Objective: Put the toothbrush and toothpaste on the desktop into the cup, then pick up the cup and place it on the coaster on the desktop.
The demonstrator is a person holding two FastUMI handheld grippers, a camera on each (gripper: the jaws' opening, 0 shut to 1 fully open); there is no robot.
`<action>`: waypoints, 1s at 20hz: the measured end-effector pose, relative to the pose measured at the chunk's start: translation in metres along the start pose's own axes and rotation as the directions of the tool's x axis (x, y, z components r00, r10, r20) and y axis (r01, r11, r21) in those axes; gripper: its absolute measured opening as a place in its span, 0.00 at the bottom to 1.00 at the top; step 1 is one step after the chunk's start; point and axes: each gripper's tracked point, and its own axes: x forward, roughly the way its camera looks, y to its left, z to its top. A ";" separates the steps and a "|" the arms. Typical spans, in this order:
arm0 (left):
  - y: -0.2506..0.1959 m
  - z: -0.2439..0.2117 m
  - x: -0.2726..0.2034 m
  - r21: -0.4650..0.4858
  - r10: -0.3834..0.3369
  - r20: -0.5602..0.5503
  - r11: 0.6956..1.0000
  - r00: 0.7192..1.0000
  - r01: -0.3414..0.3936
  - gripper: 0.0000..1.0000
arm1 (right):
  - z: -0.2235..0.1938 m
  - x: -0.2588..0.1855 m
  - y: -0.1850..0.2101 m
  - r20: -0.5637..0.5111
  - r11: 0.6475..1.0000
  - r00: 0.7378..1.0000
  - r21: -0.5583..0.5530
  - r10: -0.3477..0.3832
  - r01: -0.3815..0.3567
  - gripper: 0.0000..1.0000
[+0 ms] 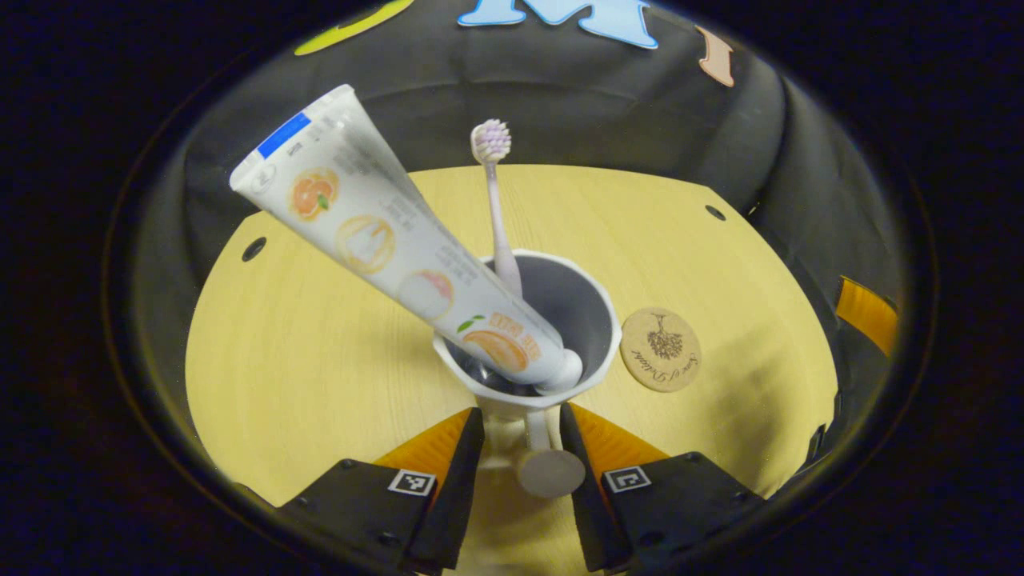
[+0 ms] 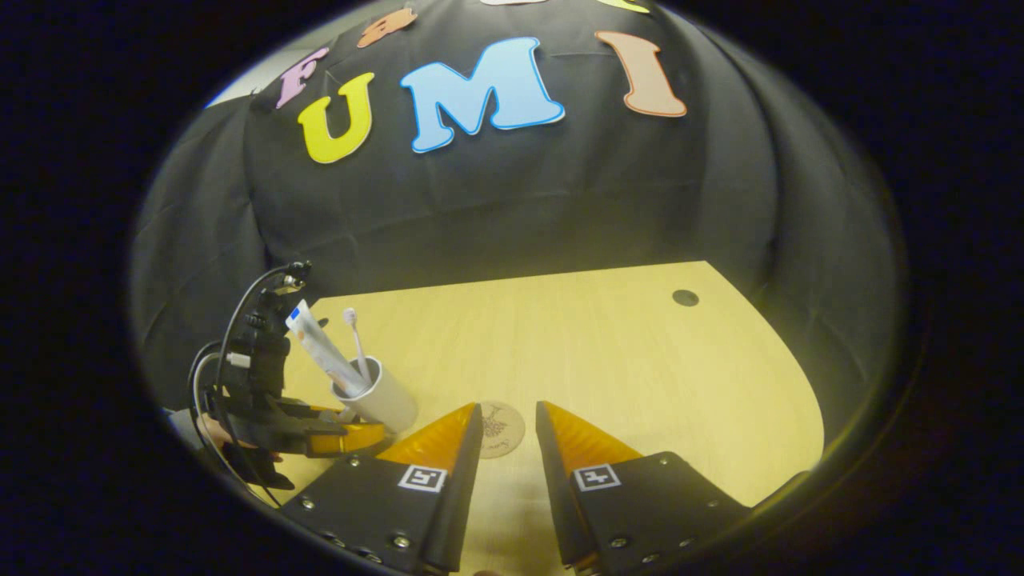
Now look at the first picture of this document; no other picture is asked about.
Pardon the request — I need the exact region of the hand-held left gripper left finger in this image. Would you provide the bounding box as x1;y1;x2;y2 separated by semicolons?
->
276;406;486;575

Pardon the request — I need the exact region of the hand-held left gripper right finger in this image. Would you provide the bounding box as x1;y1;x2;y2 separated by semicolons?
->
558;402;769;574

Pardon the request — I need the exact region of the round cork coaster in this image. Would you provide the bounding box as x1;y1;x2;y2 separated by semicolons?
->
620;308;703;393

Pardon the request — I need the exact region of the white cup with handle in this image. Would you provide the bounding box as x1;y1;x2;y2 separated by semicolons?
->
432;250;623;499

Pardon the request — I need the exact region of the white toothpaste tube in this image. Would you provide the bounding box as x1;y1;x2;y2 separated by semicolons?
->
230;84;584;396

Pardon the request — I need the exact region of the white toothbrush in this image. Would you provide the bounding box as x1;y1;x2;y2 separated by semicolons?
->
470;118;525;298

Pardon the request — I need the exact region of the black backdrop cloth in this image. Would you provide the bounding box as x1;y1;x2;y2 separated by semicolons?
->
132;0;913;497

